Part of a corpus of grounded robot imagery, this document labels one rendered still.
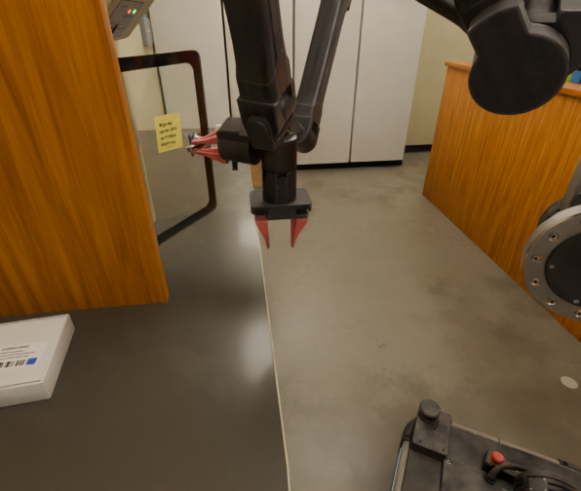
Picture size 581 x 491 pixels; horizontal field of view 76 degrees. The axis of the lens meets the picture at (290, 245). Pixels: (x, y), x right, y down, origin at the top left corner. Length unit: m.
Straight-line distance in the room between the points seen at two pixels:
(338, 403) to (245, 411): 1.19
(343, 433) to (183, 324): 1.09
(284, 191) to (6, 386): 0.52
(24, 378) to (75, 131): 0.39
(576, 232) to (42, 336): 0.88
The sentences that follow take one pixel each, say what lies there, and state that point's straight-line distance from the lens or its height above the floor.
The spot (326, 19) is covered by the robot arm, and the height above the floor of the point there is 1.45.
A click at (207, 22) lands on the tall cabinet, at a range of 3.83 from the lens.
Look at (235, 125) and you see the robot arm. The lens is 0.62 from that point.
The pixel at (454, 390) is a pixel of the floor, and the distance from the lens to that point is 1.97.
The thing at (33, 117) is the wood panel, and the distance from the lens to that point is 0.72.
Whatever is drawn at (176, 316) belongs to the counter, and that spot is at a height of 0.94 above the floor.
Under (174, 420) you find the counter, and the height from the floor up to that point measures 0.94.
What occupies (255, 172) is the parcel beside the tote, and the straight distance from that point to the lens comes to 3.69.
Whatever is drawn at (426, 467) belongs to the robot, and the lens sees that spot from 1.44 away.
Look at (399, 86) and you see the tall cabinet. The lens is 4.20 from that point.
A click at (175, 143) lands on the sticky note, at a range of 0.92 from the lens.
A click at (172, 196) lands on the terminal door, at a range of 0.93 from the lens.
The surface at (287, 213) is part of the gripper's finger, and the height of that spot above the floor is 1.18.
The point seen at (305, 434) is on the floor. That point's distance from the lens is 1.71.
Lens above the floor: 1.46
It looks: 32 degrees down
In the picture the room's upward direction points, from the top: straight up
